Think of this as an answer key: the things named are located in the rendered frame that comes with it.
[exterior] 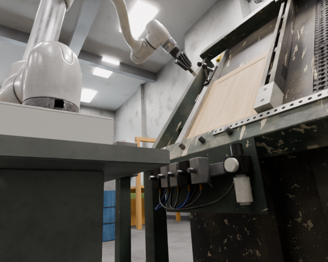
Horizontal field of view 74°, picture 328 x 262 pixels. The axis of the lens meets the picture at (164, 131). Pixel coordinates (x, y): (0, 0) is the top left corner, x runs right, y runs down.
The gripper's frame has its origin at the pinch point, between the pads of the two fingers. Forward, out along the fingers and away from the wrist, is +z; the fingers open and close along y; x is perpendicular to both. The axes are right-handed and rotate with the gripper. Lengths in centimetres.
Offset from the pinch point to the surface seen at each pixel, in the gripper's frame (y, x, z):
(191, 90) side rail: -5.6, -16.9, 13.2
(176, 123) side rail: 29.1, -16.9, 15.5
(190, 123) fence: 42.2, 7.0, 11.9
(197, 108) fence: 29.5, 7.1, 11.8
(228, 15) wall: -445, -145, 58
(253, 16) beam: -53, 31, 7
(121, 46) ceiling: -430, -465, -89
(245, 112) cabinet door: 49, 42, 14
